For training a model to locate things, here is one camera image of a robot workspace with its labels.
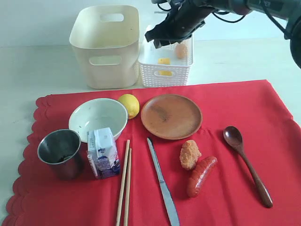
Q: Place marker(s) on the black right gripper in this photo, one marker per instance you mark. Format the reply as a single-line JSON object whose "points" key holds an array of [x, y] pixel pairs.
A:
{"points": [[179, 24]]}

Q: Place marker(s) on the yellow cheese wedge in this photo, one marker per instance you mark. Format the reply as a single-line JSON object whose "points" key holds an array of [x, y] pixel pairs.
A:
{"points": [[164, 61]]}

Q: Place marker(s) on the brown egg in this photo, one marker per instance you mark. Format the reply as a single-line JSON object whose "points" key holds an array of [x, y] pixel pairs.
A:
{"points": [[181, 50]]}

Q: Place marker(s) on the small milk carton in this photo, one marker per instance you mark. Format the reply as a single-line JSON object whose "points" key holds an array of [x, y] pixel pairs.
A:
{"points": [[102, 153]]}

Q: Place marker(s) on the red sausage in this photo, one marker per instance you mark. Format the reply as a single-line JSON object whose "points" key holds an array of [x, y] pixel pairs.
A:
{"points": [[199, 175]]}

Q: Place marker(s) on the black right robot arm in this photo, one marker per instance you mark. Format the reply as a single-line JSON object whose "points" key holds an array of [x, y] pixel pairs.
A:
{"points": [[284, 14]]}

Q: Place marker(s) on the white lattice plastic basket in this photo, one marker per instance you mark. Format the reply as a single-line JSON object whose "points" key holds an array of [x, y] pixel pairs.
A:
{"points": [[149, 67]]}

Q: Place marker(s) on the cream plastic bin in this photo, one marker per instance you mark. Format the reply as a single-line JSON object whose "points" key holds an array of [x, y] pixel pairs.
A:
{"points": [[105, 41]]}

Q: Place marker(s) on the yellow lemon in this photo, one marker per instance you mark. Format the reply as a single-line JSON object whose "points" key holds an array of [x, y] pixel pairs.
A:
{"points": [[131, 103]]}

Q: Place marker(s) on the brown wooden plate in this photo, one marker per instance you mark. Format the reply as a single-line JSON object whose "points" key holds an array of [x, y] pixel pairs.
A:
{"points": [[171, 116]]}

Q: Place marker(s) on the white ceramic bowl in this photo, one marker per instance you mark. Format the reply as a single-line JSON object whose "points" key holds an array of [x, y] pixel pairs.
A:
{"points": [[97, 114]]}

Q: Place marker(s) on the fried chicken nugget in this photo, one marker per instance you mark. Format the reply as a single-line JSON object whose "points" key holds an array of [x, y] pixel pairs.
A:
{"points": [[189, 154]]}

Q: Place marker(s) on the dark wooden spoon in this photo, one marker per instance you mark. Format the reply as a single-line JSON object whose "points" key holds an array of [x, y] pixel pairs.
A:
{"points": [[234, 139]]}

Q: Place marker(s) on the right wooden chopstick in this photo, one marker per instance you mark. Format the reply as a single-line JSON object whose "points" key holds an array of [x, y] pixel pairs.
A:
{"points": [[127, 198]]}

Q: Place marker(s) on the wooden chopstick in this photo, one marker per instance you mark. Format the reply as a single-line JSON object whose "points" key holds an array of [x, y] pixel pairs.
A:
{"points": [[123, 181], [127, 198]]}

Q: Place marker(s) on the red scalloped tablecloth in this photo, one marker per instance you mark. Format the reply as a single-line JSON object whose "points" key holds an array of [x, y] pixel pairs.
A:
{"points": [[228, 197]]}

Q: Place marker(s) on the stainless steel cup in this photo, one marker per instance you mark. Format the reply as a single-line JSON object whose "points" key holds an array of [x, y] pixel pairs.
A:
{"points": [[60, 151]]}

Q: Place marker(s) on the left wooden chopstick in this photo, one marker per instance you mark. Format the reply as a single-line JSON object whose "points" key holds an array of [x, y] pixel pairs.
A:
{"points": [[123, 181]]}

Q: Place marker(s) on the silver table knife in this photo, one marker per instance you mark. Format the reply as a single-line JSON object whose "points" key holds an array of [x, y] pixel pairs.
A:
{"points": [[167, 198]]}

